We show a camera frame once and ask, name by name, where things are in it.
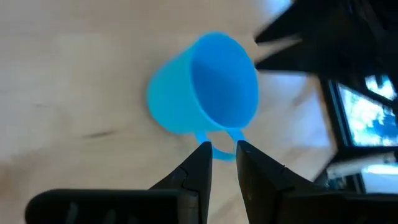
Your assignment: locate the small blue plastic mug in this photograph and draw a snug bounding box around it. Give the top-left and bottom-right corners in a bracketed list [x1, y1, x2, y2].
[146, 30, 260, 164]

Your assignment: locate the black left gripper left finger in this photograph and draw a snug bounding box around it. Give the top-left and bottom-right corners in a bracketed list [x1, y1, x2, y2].
[24, 141, 213, 224]

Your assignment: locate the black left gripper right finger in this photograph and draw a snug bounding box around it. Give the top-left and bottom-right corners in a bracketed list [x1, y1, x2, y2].
[236, 139, 398, 224]

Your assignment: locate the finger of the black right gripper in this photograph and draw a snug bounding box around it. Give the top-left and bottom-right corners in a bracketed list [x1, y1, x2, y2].
[254, 6, 303, 44]
[254, 45, 312, 73]

